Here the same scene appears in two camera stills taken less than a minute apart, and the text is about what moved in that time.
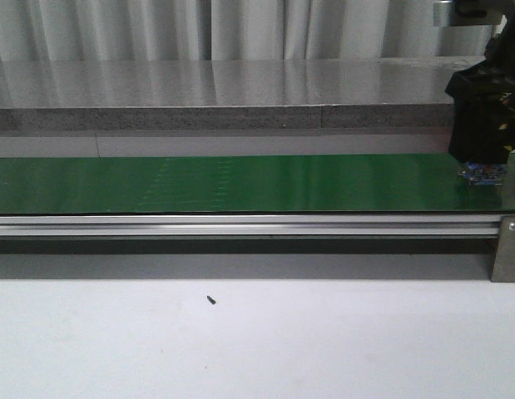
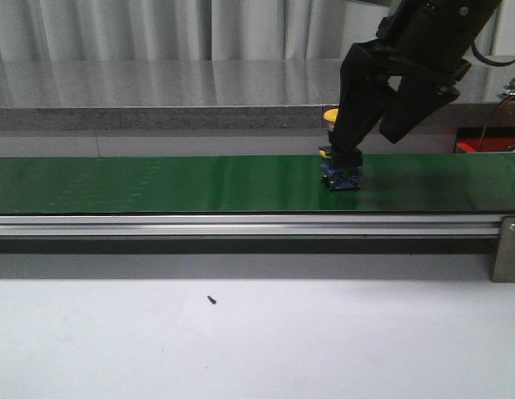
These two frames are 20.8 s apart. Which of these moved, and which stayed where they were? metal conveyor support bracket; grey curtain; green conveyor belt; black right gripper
Moved: black right gripper
Stayed: metal conveyor support bracket; green conveyor belt; grey curtain
